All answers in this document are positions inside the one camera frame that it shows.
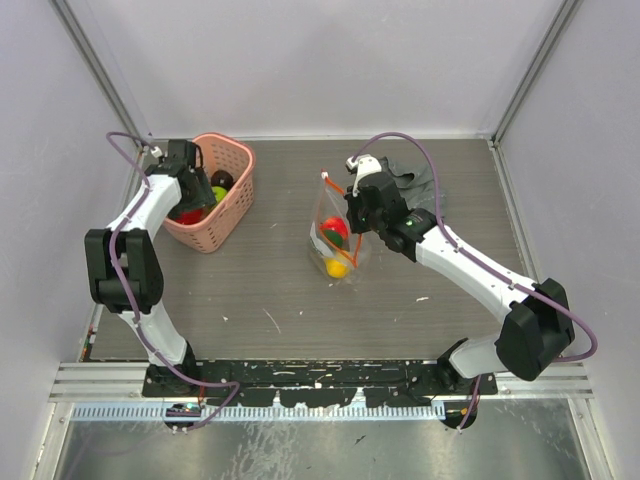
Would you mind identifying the green apple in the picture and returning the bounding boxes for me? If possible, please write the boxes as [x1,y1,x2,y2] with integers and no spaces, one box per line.
[211,186,228,203]

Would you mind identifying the red apple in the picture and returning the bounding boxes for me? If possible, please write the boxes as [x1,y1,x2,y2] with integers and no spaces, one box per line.
[320,216,349,238]

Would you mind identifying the pink plastic basket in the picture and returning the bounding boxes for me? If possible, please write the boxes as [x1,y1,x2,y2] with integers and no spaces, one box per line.
[163,132,256,253]

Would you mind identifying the dark green avocado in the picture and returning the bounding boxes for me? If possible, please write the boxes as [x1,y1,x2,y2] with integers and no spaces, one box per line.
[323,229,344,249]

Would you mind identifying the clear zip top bag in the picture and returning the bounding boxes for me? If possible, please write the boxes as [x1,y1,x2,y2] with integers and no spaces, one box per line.
[308,170,371,285]

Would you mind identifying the yellow pear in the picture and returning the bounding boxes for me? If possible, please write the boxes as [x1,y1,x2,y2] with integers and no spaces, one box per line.
[324,258,350,279]

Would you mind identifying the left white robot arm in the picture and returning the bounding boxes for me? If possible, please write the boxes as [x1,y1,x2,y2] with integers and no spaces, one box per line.
[84,132,216,396]

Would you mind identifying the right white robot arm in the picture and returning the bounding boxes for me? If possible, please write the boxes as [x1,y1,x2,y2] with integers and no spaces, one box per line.
[345,172,575,394]

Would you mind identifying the red yellow mango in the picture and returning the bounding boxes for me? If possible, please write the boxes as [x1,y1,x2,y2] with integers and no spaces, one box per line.
[175,209,204,225]

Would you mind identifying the dark brown fruit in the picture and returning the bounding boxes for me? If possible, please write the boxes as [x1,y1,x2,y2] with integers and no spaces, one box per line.
[210,169,234,190]

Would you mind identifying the grey cloth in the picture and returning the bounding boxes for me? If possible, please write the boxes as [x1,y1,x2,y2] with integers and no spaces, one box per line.
[379,157,436,213]

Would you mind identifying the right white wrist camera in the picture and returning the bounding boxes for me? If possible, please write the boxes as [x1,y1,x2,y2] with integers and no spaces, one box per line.
[345,154,382,197]

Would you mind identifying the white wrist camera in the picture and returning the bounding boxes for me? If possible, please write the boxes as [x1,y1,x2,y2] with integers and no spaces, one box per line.
[149,146,163,158]
[345,154,382,197]

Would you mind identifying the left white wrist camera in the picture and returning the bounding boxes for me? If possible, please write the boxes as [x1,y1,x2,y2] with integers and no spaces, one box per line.
[149,146,163,158]

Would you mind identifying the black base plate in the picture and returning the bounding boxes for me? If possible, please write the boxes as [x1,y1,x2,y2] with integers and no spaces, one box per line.
[142,360,474,408]

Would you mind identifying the left aluminium frame post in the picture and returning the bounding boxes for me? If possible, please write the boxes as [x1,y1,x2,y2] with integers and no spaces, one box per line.
[49,0,153,140]

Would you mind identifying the aluminium frame post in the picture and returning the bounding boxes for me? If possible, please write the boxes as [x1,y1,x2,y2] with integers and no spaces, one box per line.
[490,0,583,148]
[49,0,153,140]

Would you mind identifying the slotted cable duct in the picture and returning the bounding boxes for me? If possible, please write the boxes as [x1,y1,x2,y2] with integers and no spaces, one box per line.
[70,401,446,423]

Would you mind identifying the right aluminium frame post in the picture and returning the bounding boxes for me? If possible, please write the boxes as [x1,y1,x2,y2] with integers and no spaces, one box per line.
[490,0,583,148]

